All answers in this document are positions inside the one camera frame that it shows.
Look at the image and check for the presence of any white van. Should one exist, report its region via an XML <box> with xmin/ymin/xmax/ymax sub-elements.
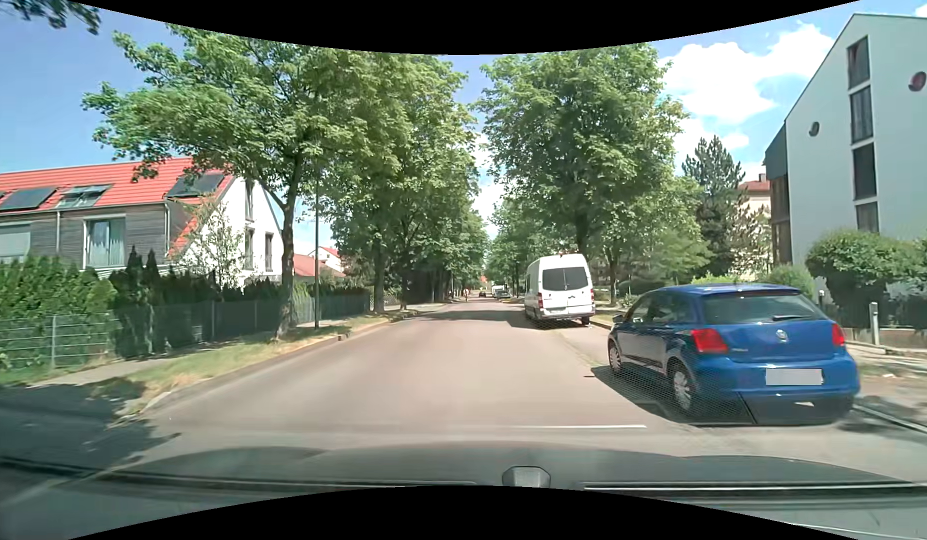
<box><xmin>523</xmin><ymin>253</ymin><xmax>597</xmax><ymax>327</ymax></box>

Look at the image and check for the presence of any grey asphalt road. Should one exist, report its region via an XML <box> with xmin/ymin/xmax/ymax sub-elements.
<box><xmin>0</xmin><ymin>297</ymin><xmax>927</xmax><ymax>489</ymax></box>

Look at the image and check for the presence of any white house with red roof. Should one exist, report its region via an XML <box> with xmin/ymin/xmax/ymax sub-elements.
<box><xmin>293</xmin><ymin>245</ymin><xmax>346</xmax><ymax>280</ymax></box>

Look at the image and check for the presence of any row of trees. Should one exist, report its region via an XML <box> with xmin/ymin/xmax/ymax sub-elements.
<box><xmin>478</xmin><ymin>42</ymin><xmax>708</xmax><ymax>301</ymax></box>
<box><xmin>82</xmin><ymin>24</ymin><xmax>491</xmax><ymax>340</ymax></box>

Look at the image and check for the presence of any car's own bonnet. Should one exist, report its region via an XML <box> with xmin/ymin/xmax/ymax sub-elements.
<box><xmin>0</xmin><ymin>441</ymin><xmax>927</xmax><ymax>540</ymax></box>

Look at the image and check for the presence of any grass verge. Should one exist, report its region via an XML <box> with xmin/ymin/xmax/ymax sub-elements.
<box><xmin>88</xmin><ymin>303</ymin><xmax>450</xmax><ymax>417</ymax></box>

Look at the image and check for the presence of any dark conifer tree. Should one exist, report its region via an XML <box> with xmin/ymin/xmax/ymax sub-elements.
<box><xmin>681</xmin><ymin>135</ymin><xmax>753</xmax><ymax>277</ymax></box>

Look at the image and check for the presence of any blue hatchback car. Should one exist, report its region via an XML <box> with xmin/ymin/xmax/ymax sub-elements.
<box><xmin>607</xmin><ymin>282</ymin><xmax>861</xmax><ymax>426</ymax></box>

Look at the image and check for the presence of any building with red roof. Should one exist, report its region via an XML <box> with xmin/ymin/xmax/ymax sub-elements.
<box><xmin>737</xmin><ymin>174</ymin><xmax>772</xmax><ymax>219</ymax></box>

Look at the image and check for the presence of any red-roofed house with wood cladding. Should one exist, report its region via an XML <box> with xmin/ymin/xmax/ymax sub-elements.
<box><xmin>0</xmin><ymin>156</ymin><xmax>285</xmax><ymax>290</ymax></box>

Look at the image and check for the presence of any rounded green bush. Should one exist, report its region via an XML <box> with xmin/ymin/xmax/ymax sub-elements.
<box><xmin>805</xmin><ymin>229</ymin><xmax>922</xmax><ymax>310</ymax></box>

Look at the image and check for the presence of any green hedge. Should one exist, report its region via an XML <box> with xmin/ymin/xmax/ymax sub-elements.
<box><xmin>0</xmin><ymin>247</ymin><xmax>371</xmax><ymax>361</ymax></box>

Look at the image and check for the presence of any pale grey apartment building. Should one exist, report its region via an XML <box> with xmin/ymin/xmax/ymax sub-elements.
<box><xmin>763</xmin><ymin>12</ymin><xmax>927</xmax><ymax>267</ymax></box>

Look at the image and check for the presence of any lamp post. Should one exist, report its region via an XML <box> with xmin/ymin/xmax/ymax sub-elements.
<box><xmin>313</xmin><ymin>176</ymin><xmax>322</xmax><ymax>331</ymax></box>

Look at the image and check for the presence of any grey wire mesh fence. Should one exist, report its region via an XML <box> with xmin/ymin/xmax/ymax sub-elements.
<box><xmin>0</xmin><ymin>291</ymin><xmax>402</xmax><ymax>372</ymax></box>

